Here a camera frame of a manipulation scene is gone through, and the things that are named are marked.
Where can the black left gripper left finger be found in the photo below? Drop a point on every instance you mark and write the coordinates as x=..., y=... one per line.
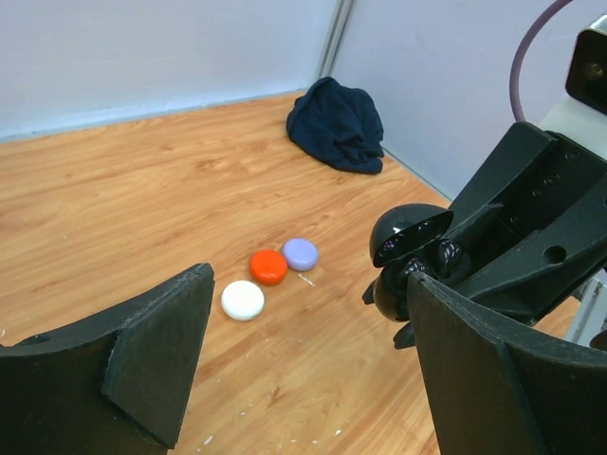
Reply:
x=116, y=382

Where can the black charging case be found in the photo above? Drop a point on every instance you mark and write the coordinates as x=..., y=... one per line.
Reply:
x=399, y=234

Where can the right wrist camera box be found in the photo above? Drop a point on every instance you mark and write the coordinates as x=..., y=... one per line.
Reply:
x=580, y=114

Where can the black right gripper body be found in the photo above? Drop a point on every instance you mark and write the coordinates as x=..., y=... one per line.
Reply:
x=563, y=177

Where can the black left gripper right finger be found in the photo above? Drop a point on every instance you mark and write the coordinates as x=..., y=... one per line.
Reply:
x=497, y=386

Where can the black earbud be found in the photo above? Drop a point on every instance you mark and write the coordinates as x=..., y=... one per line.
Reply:
x=448, y=255
x=413, y=265

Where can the dark blue crumpled cloth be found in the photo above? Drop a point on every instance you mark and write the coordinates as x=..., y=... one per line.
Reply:
x=339, y=126

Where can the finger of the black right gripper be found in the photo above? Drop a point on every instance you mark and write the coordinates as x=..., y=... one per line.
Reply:
x=491, y=193
x=527, y=281

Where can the white charging case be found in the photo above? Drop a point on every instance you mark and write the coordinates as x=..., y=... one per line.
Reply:
x=242, y=300

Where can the orange earbud charging case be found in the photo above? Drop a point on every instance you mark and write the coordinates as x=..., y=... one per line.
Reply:
x=268, y=267

